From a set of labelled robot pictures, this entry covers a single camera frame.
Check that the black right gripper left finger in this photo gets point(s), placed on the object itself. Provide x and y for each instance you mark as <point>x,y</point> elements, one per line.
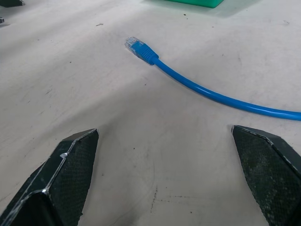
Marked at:
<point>58,179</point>

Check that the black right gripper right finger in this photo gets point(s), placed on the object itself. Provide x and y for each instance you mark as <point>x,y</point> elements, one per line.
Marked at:
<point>270,174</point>

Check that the small black object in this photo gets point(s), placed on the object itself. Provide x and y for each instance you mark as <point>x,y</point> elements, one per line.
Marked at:
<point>1,20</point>

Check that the black robot gripper part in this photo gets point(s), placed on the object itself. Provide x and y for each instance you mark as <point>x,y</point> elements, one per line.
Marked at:
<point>13,2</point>

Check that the green plastic box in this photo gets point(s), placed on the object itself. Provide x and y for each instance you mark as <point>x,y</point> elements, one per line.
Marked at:
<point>200,2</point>

